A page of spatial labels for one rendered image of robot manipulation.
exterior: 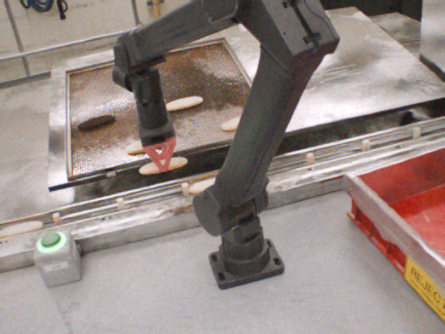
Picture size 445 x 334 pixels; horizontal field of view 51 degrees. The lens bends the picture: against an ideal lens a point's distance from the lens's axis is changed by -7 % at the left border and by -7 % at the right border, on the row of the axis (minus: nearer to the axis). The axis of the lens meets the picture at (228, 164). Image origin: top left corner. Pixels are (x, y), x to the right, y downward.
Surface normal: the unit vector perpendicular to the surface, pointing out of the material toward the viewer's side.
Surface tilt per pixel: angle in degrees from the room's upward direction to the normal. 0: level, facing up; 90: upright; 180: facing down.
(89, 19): 90
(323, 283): 0
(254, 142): 92
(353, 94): 10
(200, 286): 0
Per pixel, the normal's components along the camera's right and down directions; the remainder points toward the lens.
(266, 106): -0.76, 0.43
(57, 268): 0.25, 0.48
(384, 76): -0.07, -0.75
